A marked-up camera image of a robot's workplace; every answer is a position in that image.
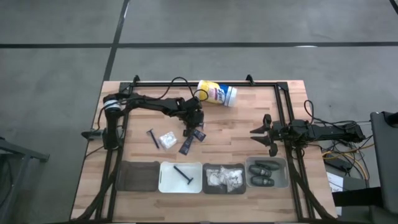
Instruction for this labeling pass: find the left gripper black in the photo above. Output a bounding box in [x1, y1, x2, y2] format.
[178, 106, 206, 138]

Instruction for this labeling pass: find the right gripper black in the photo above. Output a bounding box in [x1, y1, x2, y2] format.
[249, 114, 294, 157]

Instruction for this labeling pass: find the long navy shave butter tube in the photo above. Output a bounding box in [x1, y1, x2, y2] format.
[178, 135, 196, 156]

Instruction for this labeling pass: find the clear vanity pack bag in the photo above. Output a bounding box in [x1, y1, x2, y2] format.
[219, 169, 239, 194]
[158, 131, 178, 150]
[228, 167, 246, 185]
[206, 167, 223, 187]

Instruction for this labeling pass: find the dark oval travel bottle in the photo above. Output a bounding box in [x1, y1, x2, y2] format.
[248, 164, 273, 179]
[250, 175, 275, 188]
[254, 159, 281, 171]

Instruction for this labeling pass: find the black screw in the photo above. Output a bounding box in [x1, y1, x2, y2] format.
[146, 128, 161, 150]

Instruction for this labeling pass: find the dark disposable razor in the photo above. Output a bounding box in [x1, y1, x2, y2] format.
[172, 165, 195, 185]

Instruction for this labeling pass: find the short navy shave tube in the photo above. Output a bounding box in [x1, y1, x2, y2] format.
[192, 128, 207, 142]

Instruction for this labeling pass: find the yellow Lysol wipes canister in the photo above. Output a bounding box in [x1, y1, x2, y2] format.
[197, 80, 238, 108]

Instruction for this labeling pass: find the light grey plastic bin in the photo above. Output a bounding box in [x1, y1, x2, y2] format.
[244, 156, 291, 190]

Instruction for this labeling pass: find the white plastic bin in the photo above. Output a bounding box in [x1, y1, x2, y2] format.
[157, 161, 204, 194]

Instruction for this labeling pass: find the smoked transparent plastic bin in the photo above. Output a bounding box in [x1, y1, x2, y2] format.
[201, 162, 248, 195]

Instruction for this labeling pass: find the dark brown plastic bin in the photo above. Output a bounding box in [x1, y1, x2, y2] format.
[116, 160, 161, 192]

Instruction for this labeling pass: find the black power brick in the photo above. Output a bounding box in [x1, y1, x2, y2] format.
[328, 157, 353, 172]

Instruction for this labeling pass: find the white paper sheet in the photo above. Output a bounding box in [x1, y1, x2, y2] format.
[326, 172, 345, 193]

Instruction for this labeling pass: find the black table clamp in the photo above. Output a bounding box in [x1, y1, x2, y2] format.
[80, 129, 106, 140]

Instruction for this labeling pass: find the dark grey cart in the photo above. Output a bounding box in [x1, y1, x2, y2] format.
[369, 110, 398, 215]

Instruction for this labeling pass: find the grey metal stand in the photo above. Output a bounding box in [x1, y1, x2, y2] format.
[0, 136, 50, 224]

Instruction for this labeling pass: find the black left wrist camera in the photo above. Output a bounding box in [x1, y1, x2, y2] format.
[185, 96, 203, 110]

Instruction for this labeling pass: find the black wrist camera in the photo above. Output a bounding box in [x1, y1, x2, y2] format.
[185, 96, 203, 110]
[289, 119, 310, 135]

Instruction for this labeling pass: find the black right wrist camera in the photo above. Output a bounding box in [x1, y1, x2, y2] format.
[289, 119, 310, 135]

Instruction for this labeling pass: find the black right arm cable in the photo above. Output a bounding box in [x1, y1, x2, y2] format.
[303, 99, 374, 126]

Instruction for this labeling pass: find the black left wrist camera cable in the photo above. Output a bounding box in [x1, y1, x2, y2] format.
[123, 76, 210, 105]

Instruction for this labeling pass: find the black metal table frame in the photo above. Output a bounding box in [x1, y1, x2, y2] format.
[70, 73, 338, 224]

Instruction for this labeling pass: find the yellow cable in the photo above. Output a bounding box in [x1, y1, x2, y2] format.
[322, 142, 376, 182]

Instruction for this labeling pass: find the black strap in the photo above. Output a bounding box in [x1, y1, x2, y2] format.
[331, 185, 384, 208]

